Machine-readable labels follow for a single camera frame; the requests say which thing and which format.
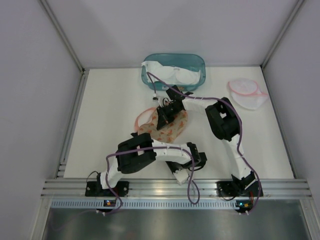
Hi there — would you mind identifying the floral pink laundry bag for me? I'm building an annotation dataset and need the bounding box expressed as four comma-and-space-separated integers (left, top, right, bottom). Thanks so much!
134, 107, 188, 144

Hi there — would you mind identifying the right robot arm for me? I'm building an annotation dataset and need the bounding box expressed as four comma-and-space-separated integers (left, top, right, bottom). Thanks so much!
156, 85, 261, 195

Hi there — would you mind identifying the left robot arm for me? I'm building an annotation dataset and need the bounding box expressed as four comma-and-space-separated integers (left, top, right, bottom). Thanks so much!
97, 133, 207, 190

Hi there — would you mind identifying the white bra in bin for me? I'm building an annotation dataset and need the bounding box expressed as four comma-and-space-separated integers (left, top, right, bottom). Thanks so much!
141, 61, 201, 85

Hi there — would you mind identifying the small white mesh laundry bag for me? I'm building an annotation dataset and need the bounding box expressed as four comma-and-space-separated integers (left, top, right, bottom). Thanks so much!
228, 78, 269, 111

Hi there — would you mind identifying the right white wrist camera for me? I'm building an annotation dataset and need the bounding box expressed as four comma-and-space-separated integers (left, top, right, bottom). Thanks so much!
152, 95, 160, 102

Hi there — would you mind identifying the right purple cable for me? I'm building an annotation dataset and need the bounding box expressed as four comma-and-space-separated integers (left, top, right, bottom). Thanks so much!
146, 71, 261, 215

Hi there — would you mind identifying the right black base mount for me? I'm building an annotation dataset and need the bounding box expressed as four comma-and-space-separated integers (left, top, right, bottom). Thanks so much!
216, 180, 264, 199

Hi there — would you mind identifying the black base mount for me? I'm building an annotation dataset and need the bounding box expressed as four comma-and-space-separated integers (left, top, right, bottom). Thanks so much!
85, 181, 129, 197
216, 180, 264, 199

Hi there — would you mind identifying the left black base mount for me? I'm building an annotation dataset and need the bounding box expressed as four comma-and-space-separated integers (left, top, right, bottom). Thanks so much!
85, 181, 129, 197

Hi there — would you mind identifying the aluminium front rail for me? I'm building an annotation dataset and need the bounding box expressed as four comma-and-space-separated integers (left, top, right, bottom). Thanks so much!
40, 178, 312, 200

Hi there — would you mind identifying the perforated cable duct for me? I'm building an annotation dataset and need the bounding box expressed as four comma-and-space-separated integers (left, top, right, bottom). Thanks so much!
51, 199, 251, 210

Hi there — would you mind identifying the left aluminium corner post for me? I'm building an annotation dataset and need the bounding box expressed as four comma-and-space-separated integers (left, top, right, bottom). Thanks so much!
38, 0, 85, 73

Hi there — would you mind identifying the aluminium corner post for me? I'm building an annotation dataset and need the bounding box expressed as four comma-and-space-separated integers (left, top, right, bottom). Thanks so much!
38, 0, 85, 73
260, 0, 307, 71

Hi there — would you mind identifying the right aluminium corner post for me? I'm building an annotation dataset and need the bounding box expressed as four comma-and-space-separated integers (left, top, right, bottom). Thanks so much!
260, 0, 307, 71

